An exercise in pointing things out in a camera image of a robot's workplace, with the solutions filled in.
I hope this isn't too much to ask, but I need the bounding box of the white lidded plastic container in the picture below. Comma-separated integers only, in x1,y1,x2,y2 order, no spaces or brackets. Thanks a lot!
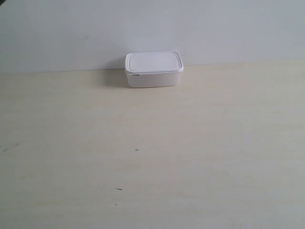
124,51,184,88

